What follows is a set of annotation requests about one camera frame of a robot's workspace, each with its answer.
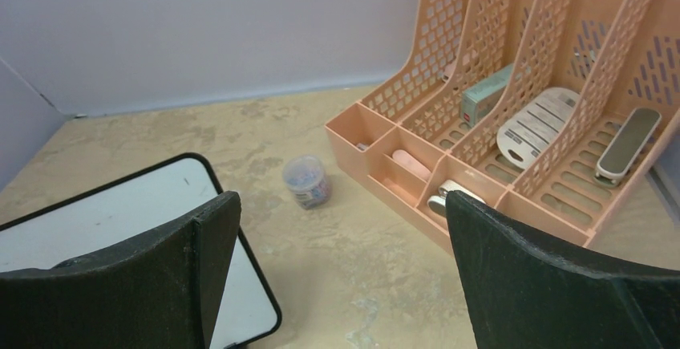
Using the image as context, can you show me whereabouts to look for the peach plastic desk organizer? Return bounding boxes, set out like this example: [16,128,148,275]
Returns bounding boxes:
[326,0,679,251]

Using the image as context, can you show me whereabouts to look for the grey whiteboard eraser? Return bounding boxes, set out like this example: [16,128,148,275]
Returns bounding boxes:
[594,108,662,187]

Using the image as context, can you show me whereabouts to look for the black-framed whiteboard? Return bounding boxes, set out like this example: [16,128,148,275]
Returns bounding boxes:
[1,152,282,348]

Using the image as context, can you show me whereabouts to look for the teal staple box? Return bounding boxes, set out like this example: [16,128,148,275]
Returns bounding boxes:
[459,63,513,127]

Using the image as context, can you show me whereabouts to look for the white tape dispenser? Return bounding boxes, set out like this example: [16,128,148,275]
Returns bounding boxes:
[427,180,485,217]

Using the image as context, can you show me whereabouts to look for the clear jar of clips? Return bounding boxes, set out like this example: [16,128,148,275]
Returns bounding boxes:
[282,155,332,209]

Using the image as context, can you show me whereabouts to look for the pink eraser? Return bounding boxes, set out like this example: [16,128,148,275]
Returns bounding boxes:
[392,149,431,181]

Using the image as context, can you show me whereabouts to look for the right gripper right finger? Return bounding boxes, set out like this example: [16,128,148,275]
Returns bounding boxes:
[446,191,679,348]

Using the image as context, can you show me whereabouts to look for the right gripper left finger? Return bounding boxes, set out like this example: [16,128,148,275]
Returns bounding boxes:
[1,191,241,348]

